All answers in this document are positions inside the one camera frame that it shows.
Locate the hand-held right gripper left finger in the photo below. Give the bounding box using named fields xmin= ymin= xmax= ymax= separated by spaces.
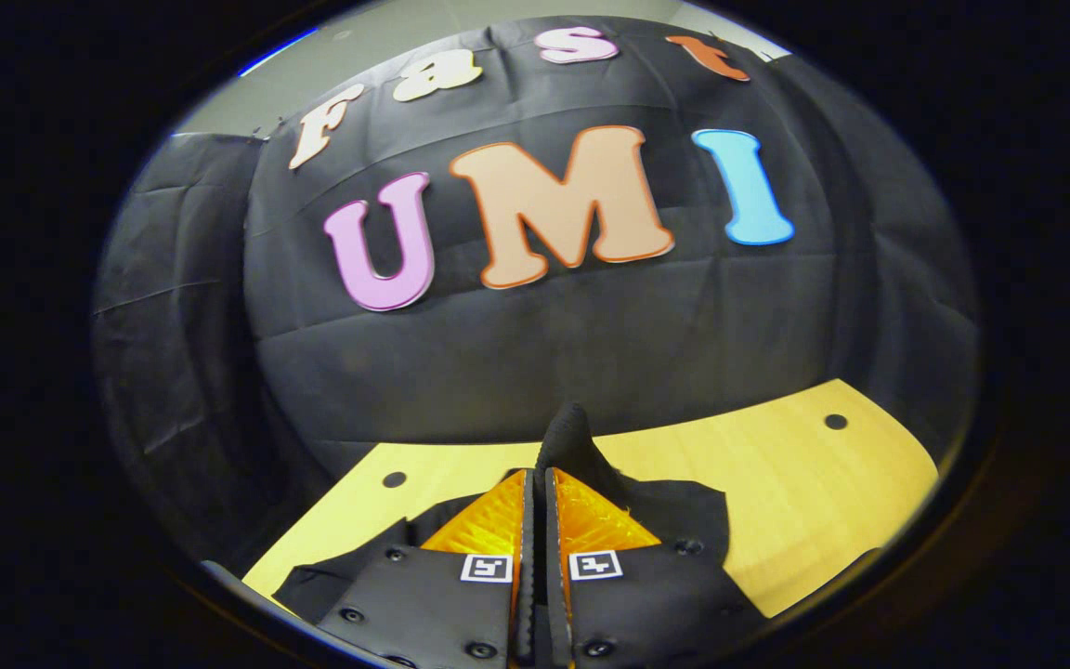
xmin=317 ymin=469 xmax=536 ymax=669

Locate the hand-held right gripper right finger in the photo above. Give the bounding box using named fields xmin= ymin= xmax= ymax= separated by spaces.
xmin=544 ymin=466 xmax=768 ymax=669

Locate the black buttoned jacket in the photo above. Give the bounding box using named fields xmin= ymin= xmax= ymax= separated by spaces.
xmin=272 ymin=401 xmax=731 ymax=625

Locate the black backdrop cloth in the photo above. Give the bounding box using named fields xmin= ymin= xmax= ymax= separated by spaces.
xmin=92 ymin=14 xmax=980 ymax=577

